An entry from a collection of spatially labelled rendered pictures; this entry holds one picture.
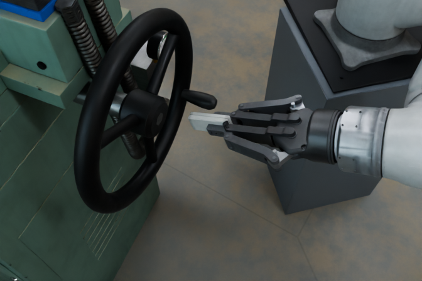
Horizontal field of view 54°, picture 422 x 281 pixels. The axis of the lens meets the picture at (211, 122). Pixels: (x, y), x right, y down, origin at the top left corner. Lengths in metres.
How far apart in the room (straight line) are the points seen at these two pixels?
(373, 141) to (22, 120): 0.49
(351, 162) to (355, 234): 0.89
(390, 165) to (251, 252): 0.86
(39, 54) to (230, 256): 0.95
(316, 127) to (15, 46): 0.39
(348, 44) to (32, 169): 0.67
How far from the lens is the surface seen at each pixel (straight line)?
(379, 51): 0.97
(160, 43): 0.85
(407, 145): 0.53
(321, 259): 1.37
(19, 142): 0.68
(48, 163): 0.77
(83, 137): 0.46
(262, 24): 1.94
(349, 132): 0.54
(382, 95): 0.97
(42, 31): 0.50
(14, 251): 0.80
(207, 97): 0.65
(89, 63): 0.56
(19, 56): 0.58
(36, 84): 0.57
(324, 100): 0.90
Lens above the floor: 1.27
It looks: 55 degrees down
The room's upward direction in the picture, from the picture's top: straight up
